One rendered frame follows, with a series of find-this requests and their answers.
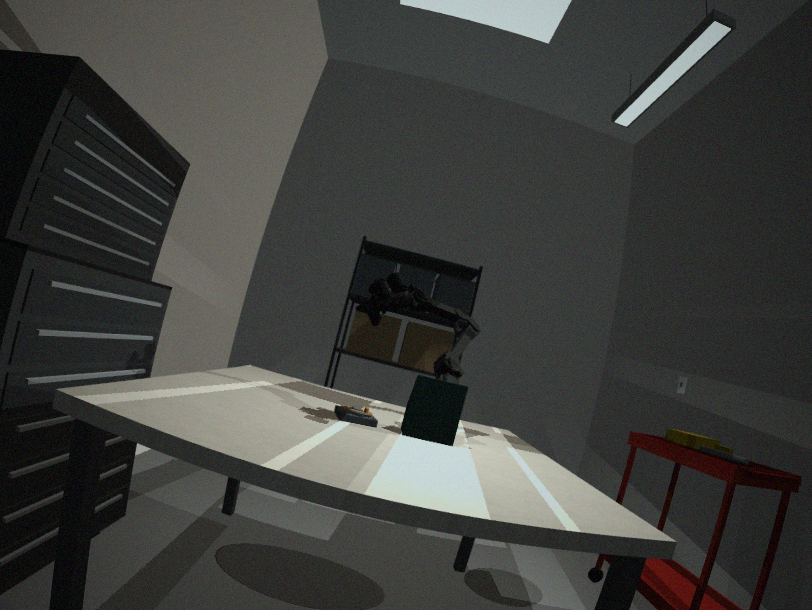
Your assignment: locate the orange round plate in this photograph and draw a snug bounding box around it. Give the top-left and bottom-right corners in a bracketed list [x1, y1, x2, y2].
[341, 405, 373, 416]

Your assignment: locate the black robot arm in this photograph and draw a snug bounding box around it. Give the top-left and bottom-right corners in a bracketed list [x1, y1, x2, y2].
[368, 272, 480, 385]

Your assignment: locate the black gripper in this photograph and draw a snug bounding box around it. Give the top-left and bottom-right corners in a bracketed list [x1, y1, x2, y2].
[355, 281, 401, 326]

